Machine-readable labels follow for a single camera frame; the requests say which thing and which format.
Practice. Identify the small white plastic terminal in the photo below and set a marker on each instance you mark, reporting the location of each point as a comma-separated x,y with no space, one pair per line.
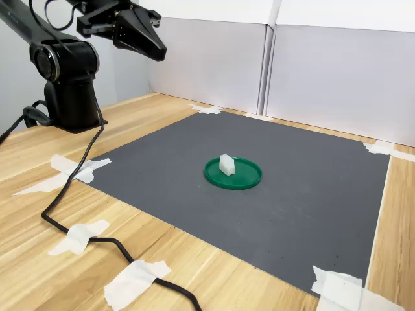
226,165

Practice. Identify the round green lid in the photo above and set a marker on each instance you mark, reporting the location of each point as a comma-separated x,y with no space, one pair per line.
243,176

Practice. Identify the white tape piece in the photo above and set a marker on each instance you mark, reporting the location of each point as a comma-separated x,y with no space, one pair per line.
133,285
207,109
343,288
381,147
78,238
86,170

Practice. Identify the small white tape strip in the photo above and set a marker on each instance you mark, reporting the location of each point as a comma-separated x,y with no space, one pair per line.
257,116

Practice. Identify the long white tape strip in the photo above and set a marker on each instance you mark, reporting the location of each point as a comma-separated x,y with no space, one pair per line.
39,187

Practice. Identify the dark grey mat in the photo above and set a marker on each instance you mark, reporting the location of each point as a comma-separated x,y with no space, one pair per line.
259,226

